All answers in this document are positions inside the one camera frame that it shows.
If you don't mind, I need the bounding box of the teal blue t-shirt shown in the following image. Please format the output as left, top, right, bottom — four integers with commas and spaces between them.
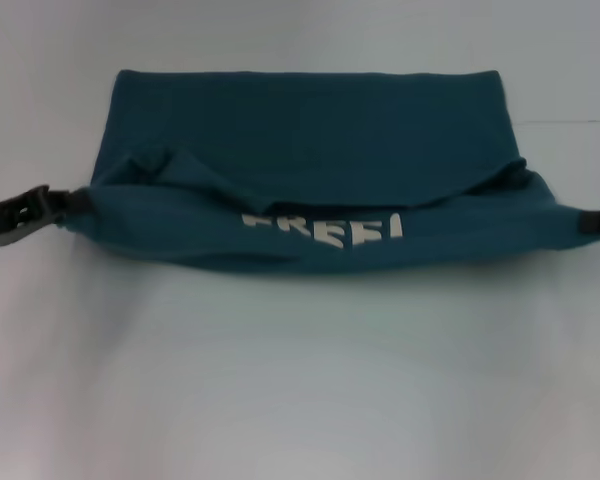
62, 67, 600, 275

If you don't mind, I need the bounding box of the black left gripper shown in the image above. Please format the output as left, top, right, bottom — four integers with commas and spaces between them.
0, 184, 94, 251

